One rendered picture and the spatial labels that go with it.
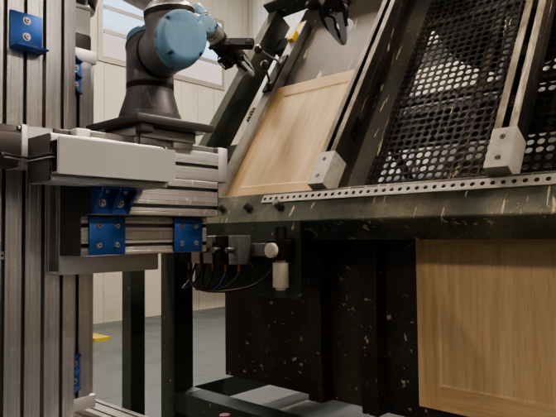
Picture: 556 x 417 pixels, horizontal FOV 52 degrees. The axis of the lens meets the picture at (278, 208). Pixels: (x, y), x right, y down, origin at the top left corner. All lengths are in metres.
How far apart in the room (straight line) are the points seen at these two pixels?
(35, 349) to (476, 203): 1.08
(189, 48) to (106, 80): 4.27
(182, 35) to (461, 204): 0.77
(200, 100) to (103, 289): 2.21
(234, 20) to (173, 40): 5.53
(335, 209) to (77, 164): 0.81
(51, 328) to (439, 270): 1.06
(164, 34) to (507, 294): 1.10
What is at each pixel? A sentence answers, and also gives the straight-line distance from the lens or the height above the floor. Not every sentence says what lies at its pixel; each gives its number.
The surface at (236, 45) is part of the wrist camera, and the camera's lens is 2.30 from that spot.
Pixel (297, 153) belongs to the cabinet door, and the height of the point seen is 1.05.
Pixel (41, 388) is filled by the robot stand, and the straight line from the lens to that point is 1.48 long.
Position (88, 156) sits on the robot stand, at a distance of 1.14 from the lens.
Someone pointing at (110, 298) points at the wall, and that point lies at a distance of 5.45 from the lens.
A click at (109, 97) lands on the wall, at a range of 5.56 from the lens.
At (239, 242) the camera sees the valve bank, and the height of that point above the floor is 0.74.
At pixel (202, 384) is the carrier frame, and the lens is 2.39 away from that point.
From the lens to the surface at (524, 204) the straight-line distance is 1.41.
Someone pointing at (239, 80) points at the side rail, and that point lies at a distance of 2.60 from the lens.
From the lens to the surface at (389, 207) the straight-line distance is 1.57.
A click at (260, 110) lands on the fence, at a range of 2.32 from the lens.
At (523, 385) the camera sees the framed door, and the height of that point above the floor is 0.36.
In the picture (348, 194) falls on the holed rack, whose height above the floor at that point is 0.88.
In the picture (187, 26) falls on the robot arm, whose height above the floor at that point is 1.22.
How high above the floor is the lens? 0.77
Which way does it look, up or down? 3 degrees up
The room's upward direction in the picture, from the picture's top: 1 degrees counter-clockwise
